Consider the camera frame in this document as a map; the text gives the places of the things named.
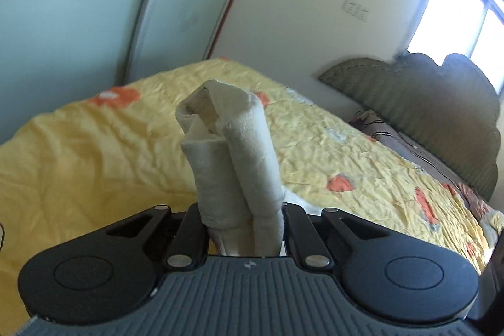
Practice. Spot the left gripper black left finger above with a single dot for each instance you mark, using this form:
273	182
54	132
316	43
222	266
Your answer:
190	246

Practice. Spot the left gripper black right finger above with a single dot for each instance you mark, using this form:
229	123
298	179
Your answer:
302	240

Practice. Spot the white textured pants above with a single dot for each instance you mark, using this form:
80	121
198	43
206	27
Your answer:
239	189

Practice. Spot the pale stuffed fabric bundle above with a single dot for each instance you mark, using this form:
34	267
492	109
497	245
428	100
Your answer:
492	225

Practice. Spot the yellow floral bed quilt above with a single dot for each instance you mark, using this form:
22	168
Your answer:
97	161

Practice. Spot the striped brown pillow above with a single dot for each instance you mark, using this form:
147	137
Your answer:
372	125

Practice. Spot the green padded headboard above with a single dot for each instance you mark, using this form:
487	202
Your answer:
450	109

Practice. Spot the glass sliding wardrobe door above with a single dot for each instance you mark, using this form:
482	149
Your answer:
57	51

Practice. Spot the white wall socket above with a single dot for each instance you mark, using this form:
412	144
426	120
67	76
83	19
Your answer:
362	13
351	7

